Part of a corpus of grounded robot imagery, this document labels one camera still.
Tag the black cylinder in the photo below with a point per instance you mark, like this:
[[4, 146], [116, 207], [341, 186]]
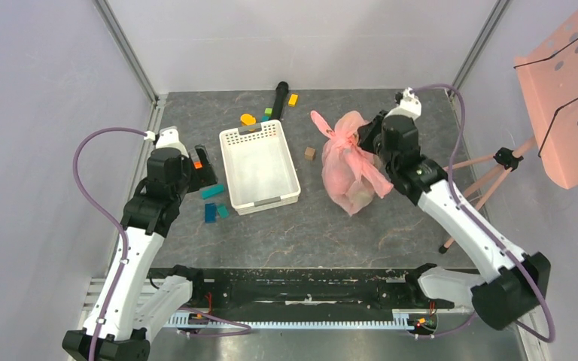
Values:
[[281, 93]]

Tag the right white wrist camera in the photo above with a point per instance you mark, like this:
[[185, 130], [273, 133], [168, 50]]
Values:
[[407, 104]]

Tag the teal small block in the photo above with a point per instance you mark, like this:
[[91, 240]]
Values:
[[222, 211]]

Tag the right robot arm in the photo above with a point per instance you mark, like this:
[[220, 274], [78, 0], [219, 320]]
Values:
[[509, 282]]

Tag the orange yellow toy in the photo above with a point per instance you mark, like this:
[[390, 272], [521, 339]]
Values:
[[248, 122]]

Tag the pink plastic bag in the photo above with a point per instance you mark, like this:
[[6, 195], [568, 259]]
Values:
[[350, 175]]

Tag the white cable duct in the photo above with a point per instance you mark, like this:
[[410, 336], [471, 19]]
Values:
[[397, 321]]

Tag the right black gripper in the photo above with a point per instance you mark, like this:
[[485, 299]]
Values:
[[369, 135]]

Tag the yellow block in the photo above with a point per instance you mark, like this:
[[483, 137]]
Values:
[[292, 102]]

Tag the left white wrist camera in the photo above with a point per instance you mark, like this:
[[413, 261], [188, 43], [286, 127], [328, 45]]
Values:
[[170, 137]]

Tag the teal long block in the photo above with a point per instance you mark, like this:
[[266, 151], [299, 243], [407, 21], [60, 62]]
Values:
[[212, 191]]

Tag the blue block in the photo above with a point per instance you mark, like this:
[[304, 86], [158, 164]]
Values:
[[211, 212]]

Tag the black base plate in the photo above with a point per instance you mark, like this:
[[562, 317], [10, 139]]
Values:
[[302, 294]]

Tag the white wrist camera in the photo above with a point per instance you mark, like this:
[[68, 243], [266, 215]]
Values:
[[407, 104], [170, 137]]

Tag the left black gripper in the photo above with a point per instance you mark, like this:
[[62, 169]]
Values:
[[204, 174]]

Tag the pink music stand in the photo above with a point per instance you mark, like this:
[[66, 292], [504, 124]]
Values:
[[523, 89]]

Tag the brown wooden cube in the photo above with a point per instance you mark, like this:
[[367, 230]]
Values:
[[310, 153]]

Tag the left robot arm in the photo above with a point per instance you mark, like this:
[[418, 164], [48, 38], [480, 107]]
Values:
[[118, 328]]

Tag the white plastic basket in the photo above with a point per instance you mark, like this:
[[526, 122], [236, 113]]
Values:
[[259, 168]]

